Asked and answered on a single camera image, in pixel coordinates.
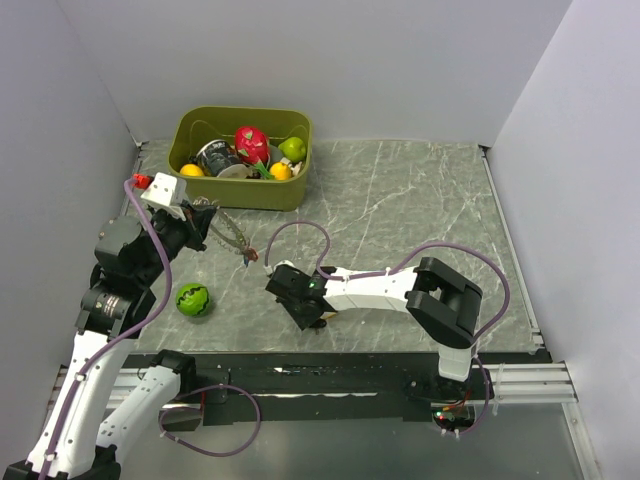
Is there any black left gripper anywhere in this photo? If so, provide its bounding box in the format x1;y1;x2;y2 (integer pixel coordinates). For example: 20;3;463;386
134;197;216;286

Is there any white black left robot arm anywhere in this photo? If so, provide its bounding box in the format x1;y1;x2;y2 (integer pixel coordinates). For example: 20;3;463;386
4;202;216;479

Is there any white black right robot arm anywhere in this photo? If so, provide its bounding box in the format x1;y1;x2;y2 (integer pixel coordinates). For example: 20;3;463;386
266;257;483;399

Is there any left orange toy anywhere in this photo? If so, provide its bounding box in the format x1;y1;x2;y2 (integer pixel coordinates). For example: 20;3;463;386
179;163;205;177

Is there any orange toy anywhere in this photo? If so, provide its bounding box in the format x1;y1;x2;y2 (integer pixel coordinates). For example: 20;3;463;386
179;163;205;177
269;162;293;181

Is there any green watermelon toy ball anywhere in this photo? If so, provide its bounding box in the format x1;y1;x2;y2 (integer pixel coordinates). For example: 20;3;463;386
175;283;212;317

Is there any black paper cup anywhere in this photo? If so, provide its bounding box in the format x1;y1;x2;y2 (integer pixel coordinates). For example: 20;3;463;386
195;139;250;179

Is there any olive green plastic bin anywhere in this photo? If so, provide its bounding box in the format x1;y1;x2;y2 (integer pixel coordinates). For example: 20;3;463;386
168;106;313;211

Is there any red dragon fruit toy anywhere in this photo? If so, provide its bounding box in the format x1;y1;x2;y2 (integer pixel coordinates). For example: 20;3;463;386
234;126;270;166

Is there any right orange toy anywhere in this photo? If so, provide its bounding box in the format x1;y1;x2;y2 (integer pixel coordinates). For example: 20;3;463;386
269;162;293;181

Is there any green apple toy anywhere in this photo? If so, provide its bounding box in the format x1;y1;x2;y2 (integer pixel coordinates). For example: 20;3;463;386
278;137;307;163

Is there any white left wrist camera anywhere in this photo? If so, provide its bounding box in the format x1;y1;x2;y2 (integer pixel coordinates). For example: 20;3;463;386
141;173;188;221

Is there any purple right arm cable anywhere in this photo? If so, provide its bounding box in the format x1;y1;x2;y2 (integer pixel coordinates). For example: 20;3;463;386
263;221;511;439

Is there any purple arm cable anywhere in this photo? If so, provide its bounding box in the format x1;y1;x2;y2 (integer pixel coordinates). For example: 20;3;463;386
263;221;511;439
37;174;261;480

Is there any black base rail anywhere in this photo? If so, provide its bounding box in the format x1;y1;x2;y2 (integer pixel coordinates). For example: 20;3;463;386
170;352;555;426

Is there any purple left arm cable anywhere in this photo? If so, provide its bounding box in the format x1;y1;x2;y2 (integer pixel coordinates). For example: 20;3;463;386
37;174;261;480

